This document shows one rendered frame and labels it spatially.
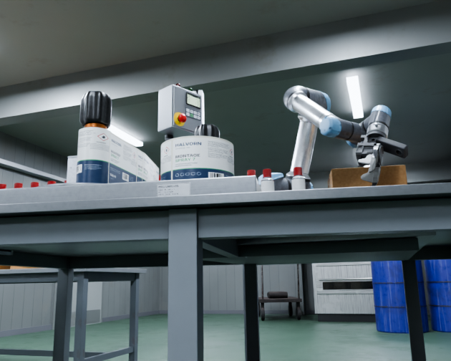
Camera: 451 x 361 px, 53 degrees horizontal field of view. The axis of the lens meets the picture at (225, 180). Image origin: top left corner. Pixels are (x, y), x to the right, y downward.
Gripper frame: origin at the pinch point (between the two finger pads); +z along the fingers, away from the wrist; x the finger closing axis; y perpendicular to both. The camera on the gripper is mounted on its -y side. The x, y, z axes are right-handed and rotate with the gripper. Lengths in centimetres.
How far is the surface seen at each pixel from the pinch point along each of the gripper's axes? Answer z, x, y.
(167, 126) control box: -11, 15, 82
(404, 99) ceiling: -378, -257, 43
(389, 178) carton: -26.6, -28.3, 0.3
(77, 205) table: 67, 60, 44
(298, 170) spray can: -6.4, -4.1, 29.1
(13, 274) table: 18, -90, 249
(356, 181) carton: -22.2, -26.0, 12.9
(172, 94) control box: -23, 23, 82
